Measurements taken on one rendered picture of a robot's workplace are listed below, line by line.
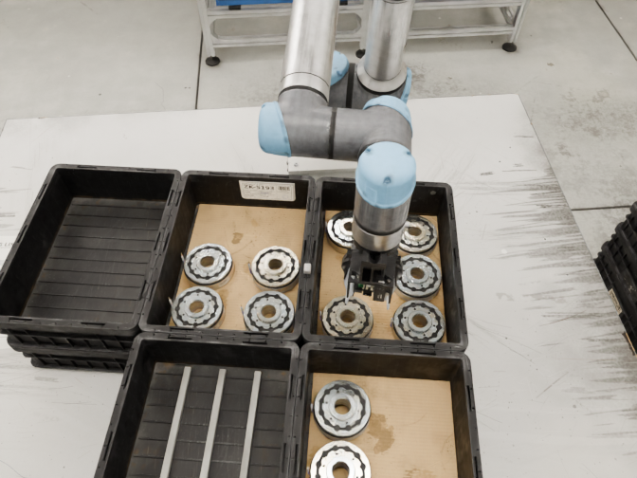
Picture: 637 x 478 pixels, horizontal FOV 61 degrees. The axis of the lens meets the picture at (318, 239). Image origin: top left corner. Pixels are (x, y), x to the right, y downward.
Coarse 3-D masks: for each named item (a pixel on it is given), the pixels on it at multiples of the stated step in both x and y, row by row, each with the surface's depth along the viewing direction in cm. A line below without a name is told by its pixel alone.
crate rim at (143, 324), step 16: (208, 176) 120; (224, 176) 119; (240, 176) 119; (256, 176) 119; (272, 176) 119; (288, 176) 119; (304, 176) 119; (176, 208) 114; (304, 224) 111; (304, 240) 109; (160, 256) 106; (304, 256) 108; (160, 272) 104; (304, 288) 102; (144, 304) 100; (144, 320) 98; (224, 336) 96; (240, 336) 96; (256, 336) 96; (272, 336) 96; (288, 336) 96
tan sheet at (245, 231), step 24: (216, 216) 125; (240, 216) 125; (264, 216) 125; (288, 216) 125; (192, 240) 121; (216, 240) 121; (240, 240) 121; (264, 240) 121; (288, 240) 121; (240, 264) 117; (240, 288) 114; (240, 312) 110
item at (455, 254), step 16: (320, 192) 116; (448, 192) 116; (448, 208) 114; (448, 224) 112; (304, 304) 100; (304, 320) 98; (464, 320) 98; (304, 336) 96; (320, 336) 96; (336, 336) 96; (464, 336) 96
